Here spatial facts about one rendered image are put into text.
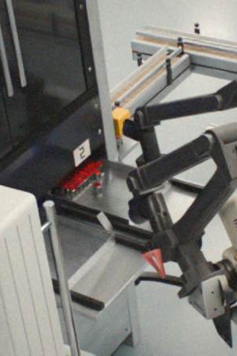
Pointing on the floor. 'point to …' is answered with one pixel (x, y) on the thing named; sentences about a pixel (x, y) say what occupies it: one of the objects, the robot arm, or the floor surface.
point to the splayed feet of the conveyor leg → (159, 279)
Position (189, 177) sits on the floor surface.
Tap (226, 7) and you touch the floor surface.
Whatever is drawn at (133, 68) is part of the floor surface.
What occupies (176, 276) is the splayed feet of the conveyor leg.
